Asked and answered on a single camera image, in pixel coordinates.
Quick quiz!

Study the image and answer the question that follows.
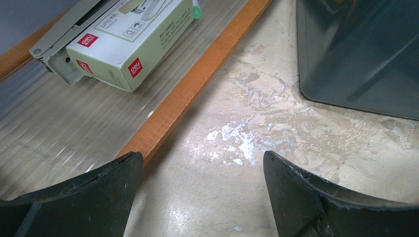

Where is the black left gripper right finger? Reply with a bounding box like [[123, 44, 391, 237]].
[[263, 151, 419, 237]]

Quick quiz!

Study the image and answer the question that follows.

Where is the green capped marker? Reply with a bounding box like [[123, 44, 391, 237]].
[[192, 0, 202, 19]]

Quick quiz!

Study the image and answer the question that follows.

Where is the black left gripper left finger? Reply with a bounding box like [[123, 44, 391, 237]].
[[0, 152, 143, 237]]

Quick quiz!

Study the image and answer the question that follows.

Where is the green white staples box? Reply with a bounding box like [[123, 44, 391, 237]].
[[66, 0, 194, 92]]

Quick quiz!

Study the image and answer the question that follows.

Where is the grey stapler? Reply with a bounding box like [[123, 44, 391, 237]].
[[29, 0, 118, 85]]

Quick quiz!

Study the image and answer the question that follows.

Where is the orange wooden shelf rack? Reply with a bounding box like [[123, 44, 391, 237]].
[[0, 0, 273, 167]]

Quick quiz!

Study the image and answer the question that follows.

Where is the dark green trash bin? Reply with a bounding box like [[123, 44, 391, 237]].
[[296, 0, 419, 119]]

